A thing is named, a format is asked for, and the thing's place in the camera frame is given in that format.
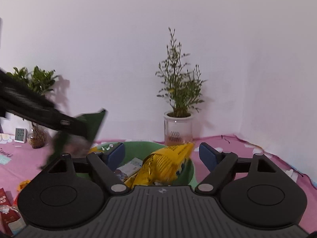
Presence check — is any red white snack bag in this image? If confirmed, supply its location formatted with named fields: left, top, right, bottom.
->
left=1, top=188, right=26, bottom=237

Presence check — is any white digital clock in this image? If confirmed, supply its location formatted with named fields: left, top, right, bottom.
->
left=14, top=128, right=27, bottom=143

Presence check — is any small plant in white pot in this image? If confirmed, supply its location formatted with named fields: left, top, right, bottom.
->
left=155, top=28, right=205, bottom=146

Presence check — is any white blue snack box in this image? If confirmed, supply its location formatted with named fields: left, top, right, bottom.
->
left=115, top=157, right=143, bottom=182

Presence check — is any green plastic bowl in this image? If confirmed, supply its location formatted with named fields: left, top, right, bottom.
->
left=76, top=141, right=196, bottom=189

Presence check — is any green clear snack bag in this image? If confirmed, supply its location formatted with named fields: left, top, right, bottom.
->
left=40, top=108, right=108, bottom=170

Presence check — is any leafy plant in glass vase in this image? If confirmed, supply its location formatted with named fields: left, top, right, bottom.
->
left=6, top=65, right=60, bottom=150

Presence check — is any pink floral tablecloth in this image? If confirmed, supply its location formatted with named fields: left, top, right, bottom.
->
left=0, top=133, right=317, bottom=231

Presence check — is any yellow chip bag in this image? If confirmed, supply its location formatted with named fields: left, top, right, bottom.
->
left=124, top=142, right=195, bottom=188

